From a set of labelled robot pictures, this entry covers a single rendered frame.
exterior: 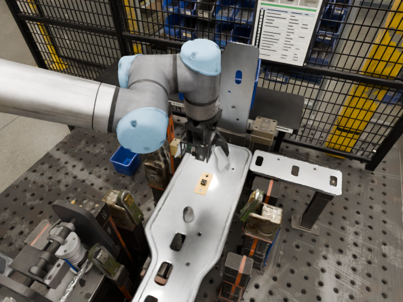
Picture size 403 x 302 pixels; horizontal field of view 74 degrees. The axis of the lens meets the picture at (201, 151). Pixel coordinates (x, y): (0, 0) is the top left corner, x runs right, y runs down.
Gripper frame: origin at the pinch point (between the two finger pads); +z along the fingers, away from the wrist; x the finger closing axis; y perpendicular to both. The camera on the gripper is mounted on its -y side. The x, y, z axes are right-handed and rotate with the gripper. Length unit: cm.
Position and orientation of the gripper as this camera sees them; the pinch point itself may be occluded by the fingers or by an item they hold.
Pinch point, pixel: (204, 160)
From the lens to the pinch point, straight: 76.8
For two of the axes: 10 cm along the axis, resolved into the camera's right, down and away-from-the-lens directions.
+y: -3.5, 7.0, -6.2
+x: 9.4, 2.6, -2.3
